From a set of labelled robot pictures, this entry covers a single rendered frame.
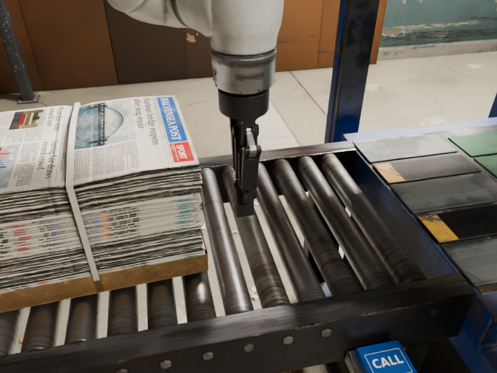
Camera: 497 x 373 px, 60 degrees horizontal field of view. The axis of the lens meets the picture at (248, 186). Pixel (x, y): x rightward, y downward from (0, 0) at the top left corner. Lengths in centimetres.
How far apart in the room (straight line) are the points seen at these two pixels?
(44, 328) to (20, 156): 28
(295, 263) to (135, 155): 35
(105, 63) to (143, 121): 298
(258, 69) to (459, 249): 55
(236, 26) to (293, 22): 331
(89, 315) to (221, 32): 49
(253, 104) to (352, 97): 72
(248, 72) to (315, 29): 337
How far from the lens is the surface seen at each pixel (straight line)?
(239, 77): 59
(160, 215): 70
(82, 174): 68
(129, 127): 78
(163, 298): 77
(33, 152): 77
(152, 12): 64
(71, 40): 374
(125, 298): 79
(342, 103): 130
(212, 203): 96
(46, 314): 81
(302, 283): 79
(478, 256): 94
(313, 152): 115
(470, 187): 113
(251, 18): 56
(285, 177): 104
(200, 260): 77
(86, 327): 77
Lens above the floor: 138
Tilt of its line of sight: 35 degrees down
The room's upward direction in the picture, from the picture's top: straight up
